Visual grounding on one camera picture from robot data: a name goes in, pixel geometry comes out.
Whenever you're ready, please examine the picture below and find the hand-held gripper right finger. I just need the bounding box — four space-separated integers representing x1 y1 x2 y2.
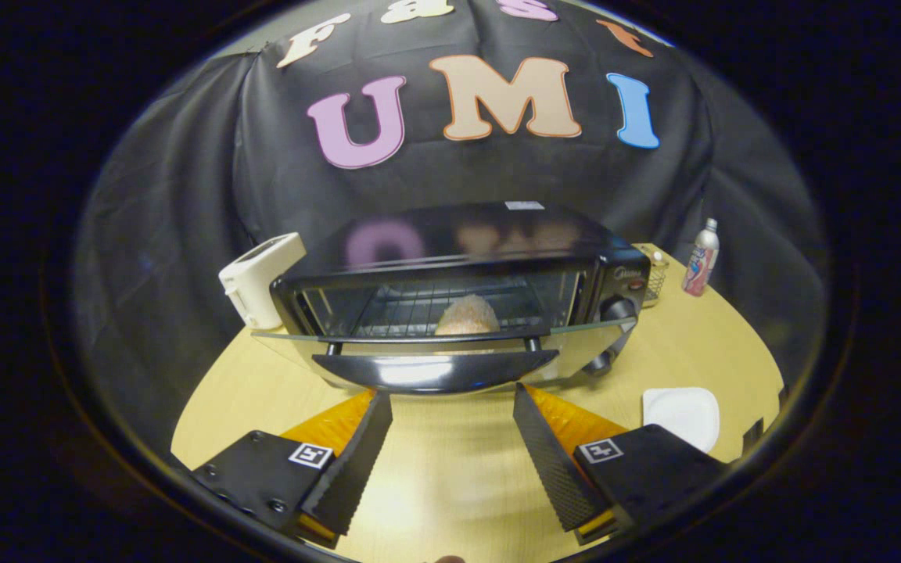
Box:
512 382 729 546

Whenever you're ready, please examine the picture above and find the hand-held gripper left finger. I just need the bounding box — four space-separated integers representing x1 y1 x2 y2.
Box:
191 390 393 548

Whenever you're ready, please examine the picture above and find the round bread bun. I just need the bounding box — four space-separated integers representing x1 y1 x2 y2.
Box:
434 294 501 337

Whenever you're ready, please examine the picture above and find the black toaster oven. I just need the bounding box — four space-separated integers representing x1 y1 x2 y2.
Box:
251 201 652 396

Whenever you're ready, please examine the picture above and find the white bread toaster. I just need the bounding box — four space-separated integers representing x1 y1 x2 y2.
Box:
218 232 307 330

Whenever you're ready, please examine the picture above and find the white square plate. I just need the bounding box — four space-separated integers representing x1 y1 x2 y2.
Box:
642 387 721 454

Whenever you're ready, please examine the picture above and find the clear glass jar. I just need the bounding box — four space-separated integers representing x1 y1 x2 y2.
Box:
638 249 669 308

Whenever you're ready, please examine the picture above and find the silver pink spray bottle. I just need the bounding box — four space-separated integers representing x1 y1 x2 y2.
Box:
682 218 720 297

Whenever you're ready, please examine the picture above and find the black backdrop cloth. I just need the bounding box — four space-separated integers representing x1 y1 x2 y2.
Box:
71 0 831 462

